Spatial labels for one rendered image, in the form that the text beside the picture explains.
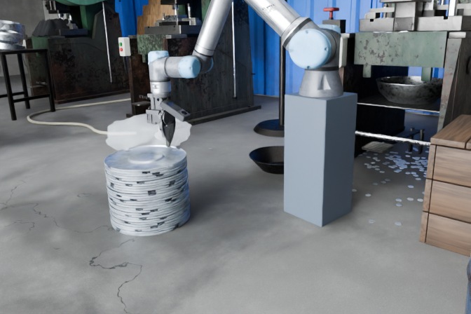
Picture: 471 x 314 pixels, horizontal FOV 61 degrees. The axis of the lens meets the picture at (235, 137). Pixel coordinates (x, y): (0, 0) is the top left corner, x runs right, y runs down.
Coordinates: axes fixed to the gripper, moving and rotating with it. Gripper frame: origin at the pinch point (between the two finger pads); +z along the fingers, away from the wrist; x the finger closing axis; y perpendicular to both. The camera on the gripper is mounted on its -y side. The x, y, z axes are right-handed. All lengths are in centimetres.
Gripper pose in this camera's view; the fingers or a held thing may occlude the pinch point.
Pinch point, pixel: (169, 144)
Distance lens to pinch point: 157.5
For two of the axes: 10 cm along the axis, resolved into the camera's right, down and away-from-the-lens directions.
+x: -4.3, 2.5, -8.7
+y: -9.0, -0.9, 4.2
